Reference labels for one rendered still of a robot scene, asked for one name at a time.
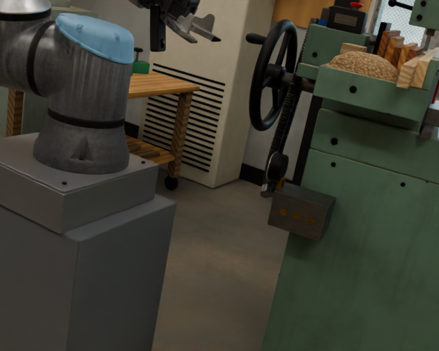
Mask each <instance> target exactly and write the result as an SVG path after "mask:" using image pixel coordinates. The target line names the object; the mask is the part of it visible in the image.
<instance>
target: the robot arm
mask: <svg viewBox="0 0 439 351"><path fill-rule="evenodd" d="M128 1H130V2H131V3H133V4H134V5H135V6H137V7H138V8H146V9H150V50H151V51H152V52H164V51H165V50H166V25H167V26H168V27H169V28H170V29H171V30H172V31H174V32H175V33H177V34H178V35H179V36H180V37H181V38H183V39H185V40H186V41H188V42H189V43H197V42H198V41H197V40H196V39H195V38H194V37H193V36H191V35H190V31H192V32H194V33H197V34H199V35H200V36H203V37H204V38H207V39H209V40H210V41H211V42H221V39H220V38H218V37H217V36H216V35H214V34H213V33H212V31H213V25H214V22H215V16H214V15H212V14H207V15H206V16H205V17H204V18H200V17H197V16H194V15H195V13H196V11H197V9H198V8H197V7H198V5H199V3H200V0H128ZM156 4H157V6H156ZM133 62H134V38H133V35H132V34H131V33H130V32H129V31H128V30H127V29H125V28H123V27H122V26H119V25H117V24H112V23H110V22H107V21H104V20H101V19H97V18H94V17H89V16H85V15H77V14H72V13H61V14H59V15H58V16H57V18H56V21H54V20H52V5H51V3H50V1H49V0H0V86H3V87H6V88H11V89H14V90H17V91H22V92H25V93H30V94H33V95H38V96H40V97H44V98H49V101H48V110H47V118H46V120H45V122H44V124H43V126H42V128H41V130H40V133H39V135H38V137H37V138H36V140H35V141H34V145H33V156H34V157H35V158H36V159H37V160H38V161H39V162H41V163H42V164H44V165H46V166H49V167H52V168H54V169H58V170H61V171H67V172H71V173H80V174H90V175H102V174H110V173H117V172H119V171H122V170H124V169H126V168H127V167H128V164H129V159H130V151H129V149H128V145H127V140H126V135H125V130H124V123H125V114H126V109H127V103H128V93H129V88H130V79H131V74H132V64H133Z"/></svg>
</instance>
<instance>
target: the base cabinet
mask: <svg viewBox="0 0 439 351"><path fill-rule="evenodd" d="M300 186H301V187H304V188H307V189H310V190H314V191H316V192H320V193H323V194H327V195H329V196H333V197H336V201H335V205H334V209H333V212H332V217H331V220H330V225H329V228H328V230H327V232H326V233H325V235H324V236H323V238H322V239H321V241H320V242H319V241H316V240H313V239H310V238H308V237H304V236H301V235H298V234H295V233H292V232H289V234H288V239H287V242H286V248H285V251H284V256H283V259H282V264H281V267H280V271H279V276H278V280H277V285H276V288H275V293H274V297H273V300H272V305H271V308H270V313H269V316H268V322H267V325H266V328H265V334H264V337H263V342H262V346H261V351H439V184H436V183H434V182H429V181H426V180H422V179H419V178H415V177H412V176H409V175H404V174H402V173H397V172H394V171H390V170H387V169H383V168H380V167H377V166H372V165H370V164H365V163H362V162H358V161H355V160H352V159H348V158H345V157H340V156H338V155H333V154H330V153H326V152H323V151H320V150H316V149H313V148H310V149H309V153H308V156H307V161H306V164H305V169H304V173H303V177H302V182H301V185H300Z"/></svg>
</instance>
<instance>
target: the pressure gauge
mask: <svg viewBox="0 0 439 351"><path fill-rule="evenodd" d="M287 167H288V155H284V154H281V153H277V152H274V153H273V154H272V156H271V157H270V160H269V162H268V166H267V170H266V178H267V179H270V180H274V181H277V186H276V189H278V188H279V187H284V183H285V177H284V176H285V173H286V170H287Z"/></svg>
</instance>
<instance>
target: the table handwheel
mask: <svg viewBox="0 0 439 351"><path fill-rule="evenodd" d="M283 32H285V34H284V38H283V40H282V45H281V47H280V50H279V53H278V56H277V60H276V62H275V64H271V63H269V60H270V57H271V55H272V52H273V49H274V48H275V45H276V44H277V41H278V40H279V38H280V36H281V35H282V34H283ZM286 48H287V54H286V64H285V67H284V66H282V62H283V60H284V55H285V52H286ZM297 52H298V35H297V31H296V27H295V25H294V23H292V21H291V20H289V19H282V20H280V21H278V23H276V24H275V25H274V26H273V27H272V29H271V30H270V32H269V34H268V35H267V37H266V39H265V41H264V43H263V46H262V48H261V51H260V53H259V56H258V58H257V62H256V65H255V69H254V74H253V77H252V83H251V88H250V93H249V117H250V121H251V124H252V126H253V127H254V129H256V130H258V131H260V132H262V131H266V130H267V129H269V128H270V127H271V126H272V125H273V124H274V122H275V121H276V120H277V118H278V116H279V114H280V112H281V110H282V108H283V106H284V103H285V100H286V96H287V93H288V89H289V88H290V87H289V86H290V83H291V80H292V78H293V73H294V70H295V63H296V58H297ZM268 63H269V64H268ZM315 83H316V80H313V79H308V78H305V77H302V79H301V82H300V87H298V88H299V89H298V90H300V91H305V92H308V93H313V92H314V87H315ZM265 87H269V88H272V108H271V110H270V111H269V113H268V115H267V116H266V117H265V118H264V119H263V120H262V119H261V93H262V90H263V89H264V88H265ZM278 90H279V91H278Z"/></svg>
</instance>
